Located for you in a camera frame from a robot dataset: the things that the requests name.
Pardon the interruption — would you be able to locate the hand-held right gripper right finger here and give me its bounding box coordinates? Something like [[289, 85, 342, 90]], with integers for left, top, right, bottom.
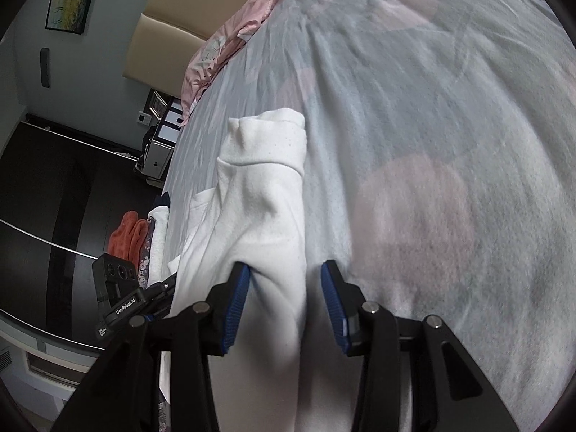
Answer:
[[320, 260, 518, 432]]

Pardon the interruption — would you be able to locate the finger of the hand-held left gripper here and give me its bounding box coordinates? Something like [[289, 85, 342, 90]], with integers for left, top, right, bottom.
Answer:
[[145, 272, 178, 320]]

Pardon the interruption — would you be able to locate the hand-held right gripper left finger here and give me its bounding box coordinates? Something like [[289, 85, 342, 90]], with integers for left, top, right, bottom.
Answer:
[[65, 263, 251, 432]]

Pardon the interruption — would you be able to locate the white fleece garment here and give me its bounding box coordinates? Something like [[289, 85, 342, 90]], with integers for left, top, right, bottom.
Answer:
[[168, 107, 311, 432]]

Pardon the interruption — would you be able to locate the dark floral garment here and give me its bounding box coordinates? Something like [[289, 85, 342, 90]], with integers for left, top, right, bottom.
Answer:
[[135, 217, 156, 289]]

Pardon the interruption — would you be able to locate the orange fleece garment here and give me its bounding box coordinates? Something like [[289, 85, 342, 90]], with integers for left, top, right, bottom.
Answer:
[[109, 211, 148, 264]]

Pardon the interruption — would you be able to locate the white knit sweater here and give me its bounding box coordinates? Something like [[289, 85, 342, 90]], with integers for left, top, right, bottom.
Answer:
[[148, 206, 171, 289]]

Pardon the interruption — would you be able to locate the dark sliding wardrobe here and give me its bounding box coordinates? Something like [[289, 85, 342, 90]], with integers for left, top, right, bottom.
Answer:
[[0, 114, 156, 352]]

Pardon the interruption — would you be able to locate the white cabinet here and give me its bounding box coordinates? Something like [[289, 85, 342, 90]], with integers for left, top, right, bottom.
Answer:
[[0, 315, 104, 397]]

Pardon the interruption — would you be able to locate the white drawer nightstand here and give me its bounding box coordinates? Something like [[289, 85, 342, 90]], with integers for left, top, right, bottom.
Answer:
[[135, 87, 187, 187]]

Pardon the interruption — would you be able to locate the bed with grey dotted sheet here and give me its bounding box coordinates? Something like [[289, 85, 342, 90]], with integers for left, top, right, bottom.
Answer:
[[159, 0, 576, 432]]

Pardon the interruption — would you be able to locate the beige padded headboard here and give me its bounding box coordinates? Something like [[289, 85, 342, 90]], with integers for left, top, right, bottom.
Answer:
[[122, 0, 289, 100]]

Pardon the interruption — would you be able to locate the light pink pillow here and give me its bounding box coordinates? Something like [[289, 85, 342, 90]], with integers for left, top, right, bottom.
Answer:
[[181, 0, 293, 118]]

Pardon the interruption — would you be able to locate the gold picture frame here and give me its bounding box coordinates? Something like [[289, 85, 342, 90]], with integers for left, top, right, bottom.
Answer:
[[146, 89, 174, 120]]

